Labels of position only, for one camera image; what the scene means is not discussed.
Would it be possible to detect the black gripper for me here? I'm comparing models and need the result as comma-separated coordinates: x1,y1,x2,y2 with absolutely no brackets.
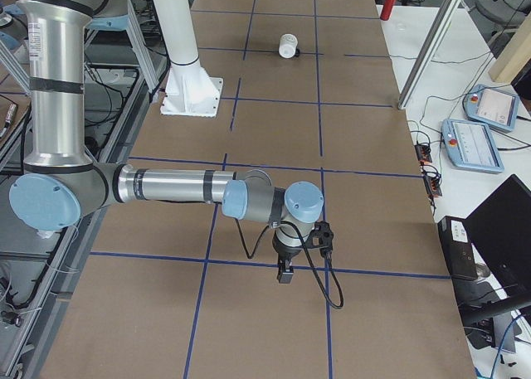
272,236,300,284

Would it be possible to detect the white smiley mug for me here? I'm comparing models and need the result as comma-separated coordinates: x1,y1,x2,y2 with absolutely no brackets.
278,33,300,59

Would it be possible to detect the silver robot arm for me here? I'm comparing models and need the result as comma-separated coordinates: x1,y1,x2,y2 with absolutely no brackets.
9,0,333,284

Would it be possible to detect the near orange black adapter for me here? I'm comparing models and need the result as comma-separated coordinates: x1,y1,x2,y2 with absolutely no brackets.
423,172,442,198

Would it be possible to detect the orange black adapter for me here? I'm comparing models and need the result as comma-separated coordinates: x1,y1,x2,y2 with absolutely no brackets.
423,172,442,198
414,143,432,165

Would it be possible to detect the black desktop box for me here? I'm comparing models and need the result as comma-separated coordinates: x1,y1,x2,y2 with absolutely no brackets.
437,216,491,282

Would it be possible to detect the far orange black adapter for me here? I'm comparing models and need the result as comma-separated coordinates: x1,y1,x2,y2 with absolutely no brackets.
414,143,432,165

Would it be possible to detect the brown paper table cover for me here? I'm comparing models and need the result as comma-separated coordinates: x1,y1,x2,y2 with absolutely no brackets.
40,0,475,378

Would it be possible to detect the black computer monitor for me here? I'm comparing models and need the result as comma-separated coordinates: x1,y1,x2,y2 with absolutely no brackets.
460,173,531,327

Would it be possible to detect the near teach pendant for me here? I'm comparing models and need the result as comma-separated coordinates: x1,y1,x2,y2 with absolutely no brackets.
441,119,504,174

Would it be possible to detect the teach pendant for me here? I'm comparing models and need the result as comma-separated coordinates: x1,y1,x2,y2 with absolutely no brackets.
441,119,504,174
464,84,519,133

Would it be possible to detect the far teach pendant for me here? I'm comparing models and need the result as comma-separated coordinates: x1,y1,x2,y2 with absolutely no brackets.
464,84,519,133

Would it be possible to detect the red bottle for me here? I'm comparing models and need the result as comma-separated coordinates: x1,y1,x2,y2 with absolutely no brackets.
380,0,396,21

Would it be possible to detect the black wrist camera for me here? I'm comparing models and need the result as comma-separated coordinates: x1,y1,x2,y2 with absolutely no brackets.
305,221,334,259

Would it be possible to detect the white camera pedestal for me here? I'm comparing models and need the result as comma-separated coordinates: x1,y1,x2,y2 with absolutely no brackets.
153,0,223,118

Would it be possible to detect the aluminium side frame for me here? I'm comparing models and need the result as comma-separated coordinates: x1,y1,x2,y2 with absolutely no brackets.
1,0,161,378

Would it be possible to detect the aluminium frame post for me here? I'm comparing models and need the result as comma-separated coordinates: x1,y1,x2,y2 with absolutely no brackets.
397,0,461,109

